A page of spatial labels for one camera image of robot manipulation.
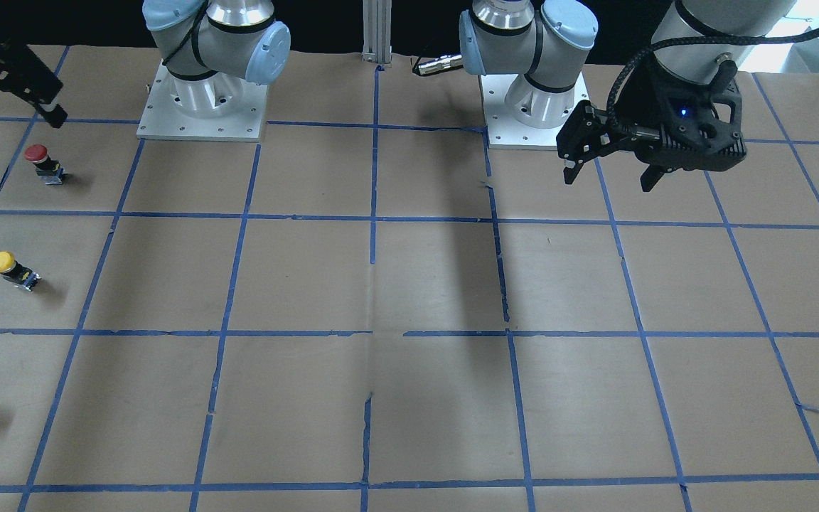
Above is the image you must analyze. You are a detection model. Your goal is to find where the brown paper table cover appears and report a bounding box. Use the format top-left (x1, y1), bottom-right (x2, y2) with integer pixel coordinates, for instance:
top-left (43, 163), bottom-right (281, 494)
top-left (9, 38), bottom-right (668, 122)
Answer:
top-left (0, 48), bottom-right (819, 511)

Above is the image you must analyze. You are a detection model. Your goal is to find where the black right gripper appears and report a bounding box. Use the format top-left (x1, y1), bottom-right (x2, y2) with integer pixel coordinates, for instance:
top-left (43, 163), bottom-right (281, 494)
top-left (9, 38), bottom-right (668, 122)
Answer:
top-left (0, 43), bottom-right (68, 129)

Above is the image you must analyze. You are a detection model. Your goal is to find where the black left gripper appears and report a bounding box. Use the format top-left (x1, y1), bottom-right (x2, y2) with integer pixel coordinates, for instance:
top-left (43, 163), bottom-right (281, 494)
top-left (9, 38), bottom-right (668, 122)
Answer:
top-left (564, 60), bottom-right (747, 193)

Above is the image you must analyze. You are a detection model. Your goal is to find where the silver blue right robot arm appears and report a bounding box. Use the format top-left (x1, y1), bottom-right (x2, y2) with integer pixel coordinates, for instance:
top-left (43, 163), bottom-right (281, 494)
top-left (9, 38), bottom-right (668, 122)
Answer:
top-left (0, 1), bottom-right (291, 129)

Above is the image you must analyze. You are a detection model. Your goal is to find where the aluminium rear frame post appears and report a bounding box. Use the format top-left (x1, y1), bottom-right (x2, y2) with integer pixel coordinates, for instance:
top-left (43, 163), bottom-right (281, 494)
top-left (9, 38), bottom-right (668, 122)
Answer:
top-left (362, 0), bottom-right (392, 67)

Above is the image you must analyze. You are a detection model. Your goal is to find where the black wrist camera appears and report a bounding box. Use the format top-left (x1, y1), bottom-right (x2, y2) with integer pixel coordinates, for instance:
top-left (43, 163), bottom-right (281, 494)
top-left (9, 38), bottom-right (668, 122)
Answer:
top-left (556, 100), bottom-right (639, 169)

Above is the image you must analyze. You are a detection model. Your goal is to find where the yellow push button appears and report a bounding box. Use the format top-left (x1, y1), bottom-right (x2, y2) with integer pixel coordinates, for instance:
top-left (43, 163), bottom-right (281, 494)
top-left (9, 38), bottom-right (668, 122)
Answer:
top-left (0, 252), bottom-right (41, 292)

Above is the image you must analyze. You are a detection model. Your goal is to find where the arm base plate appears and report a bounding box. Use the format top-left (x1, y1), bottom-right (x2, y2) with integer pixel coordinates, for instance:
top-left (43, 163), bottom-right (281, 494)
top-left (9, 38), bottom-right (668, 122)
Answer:
top-left (478, 74), bottom-right (589, 151)
top-left (136, 65), bottom-right (269, 143)

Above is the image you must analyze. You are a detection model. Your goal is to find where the red push button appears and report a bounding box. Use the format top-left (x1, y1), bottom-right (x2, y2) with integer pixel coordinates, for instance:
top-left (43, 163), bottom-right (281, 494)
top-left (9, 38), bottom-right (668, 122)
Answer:
top-left (23, 144), bottom-right (65, 186)

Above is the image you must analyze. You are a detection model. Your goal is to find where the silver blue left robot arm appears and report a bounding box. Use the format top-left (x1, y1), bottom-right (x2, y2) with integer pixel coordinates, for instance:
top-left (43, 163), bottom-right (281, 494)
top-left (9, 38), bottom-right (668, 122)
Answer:
top-left (31, 1), bottom-right (819, 191)

